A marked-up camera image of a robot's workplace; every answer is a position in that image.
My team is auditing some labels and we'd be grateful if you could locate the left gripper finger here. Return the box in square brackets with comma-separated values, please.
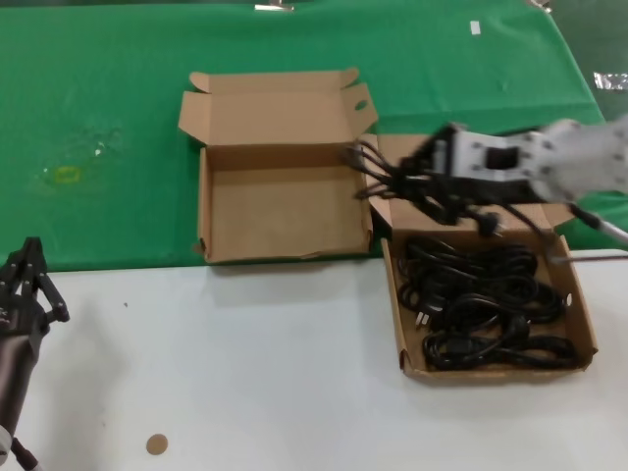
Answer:
[0, 237, 48, 296]
[32, 273, 71, 326]

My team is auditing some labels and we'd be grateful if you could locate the open brown cardboard box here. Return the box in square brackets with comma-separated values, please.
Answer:
[177, 68, 379, 265]
[357, 132, 600, 389]

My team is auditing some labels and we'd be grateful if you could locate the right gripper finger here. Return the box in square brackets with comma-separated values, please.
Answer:
[392, 179, 439, 200]
[392, 164, 438, 183]

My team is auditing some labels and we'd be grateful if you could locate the green table cloth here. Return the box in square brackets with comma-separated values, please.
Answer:
[0, 0, 628, 275]

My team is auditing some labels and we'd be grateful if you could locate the crumpled silver foil piece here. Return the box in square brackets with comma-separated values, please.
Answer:
[592, 72, 628, 92]

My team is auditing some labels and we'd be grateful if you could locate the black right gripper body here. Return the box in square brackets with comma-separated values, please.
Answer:
[399, 125, 539, 205]

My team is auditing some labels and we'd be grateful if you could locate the cable with silver connector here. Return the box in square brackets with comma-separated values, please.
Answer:
[568, 204, 628, 246]

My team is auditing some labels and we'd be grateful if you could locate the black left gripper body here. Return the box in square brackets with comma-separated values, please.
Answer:
[0, 282, 51, 340]

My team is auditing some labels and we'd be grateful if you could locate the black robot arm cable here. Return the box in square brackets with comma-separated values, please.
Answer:
[504, 203, 628, 267]

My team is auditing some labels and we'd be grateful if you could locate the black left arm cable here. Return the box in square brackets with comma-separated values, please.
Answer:
[9, 436, 43, 471]

